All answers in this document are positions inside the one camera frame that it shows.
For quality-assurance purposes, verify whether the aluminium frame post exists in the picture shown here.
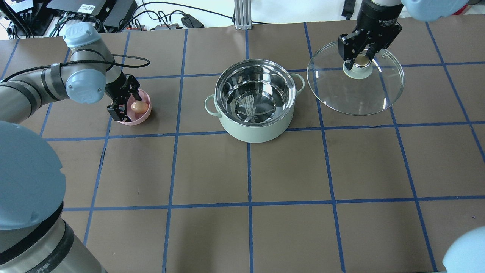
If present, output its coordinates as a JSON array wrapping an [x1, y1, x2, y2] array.
[[233, 0, 253, 30]]

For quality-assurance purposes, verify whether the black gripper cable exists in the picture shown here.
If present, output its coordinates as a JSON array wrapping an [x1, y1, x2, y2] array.
[[0, 49, 151, 82]]

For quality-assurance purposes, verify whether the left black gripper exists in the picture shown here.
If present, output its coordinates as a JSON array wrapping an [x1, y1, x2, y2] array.
[[105, 74, 141, 122]]

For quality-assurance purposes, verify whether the pink bowl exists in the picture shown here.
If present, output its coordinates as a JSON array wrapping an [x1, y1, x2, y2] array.
[[116, 88, 152, 126]]

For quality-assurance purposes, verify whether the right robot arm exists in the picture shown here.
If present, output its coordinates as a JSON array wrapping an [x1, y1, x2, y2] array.
[[337, 0, 468, 71]]

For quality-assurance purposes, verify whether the glass pot lid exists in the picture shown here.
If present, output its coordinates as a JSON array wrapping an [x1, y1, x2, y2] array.
[[307, 42, 405, 116]]

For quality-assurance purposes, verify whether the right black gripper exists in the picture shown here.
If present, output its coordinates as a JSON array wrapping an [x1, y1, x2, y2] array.
[[338, 22, 402, 71]]

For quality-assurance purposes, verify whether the brown egg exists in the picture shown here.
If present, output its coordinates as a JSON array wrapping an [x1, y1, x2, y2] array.
[[130, 100, 149, 114]]

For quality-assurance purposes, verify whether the pale green cooking pot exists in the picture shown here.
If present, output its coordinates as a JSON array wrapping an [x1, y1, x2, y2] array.
[[204, 59, 305, 143]]

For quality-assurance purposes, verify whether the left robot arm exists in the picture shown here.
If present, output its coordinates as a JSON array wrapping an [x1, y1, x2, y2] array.
[[0, 22, 142, 123]]

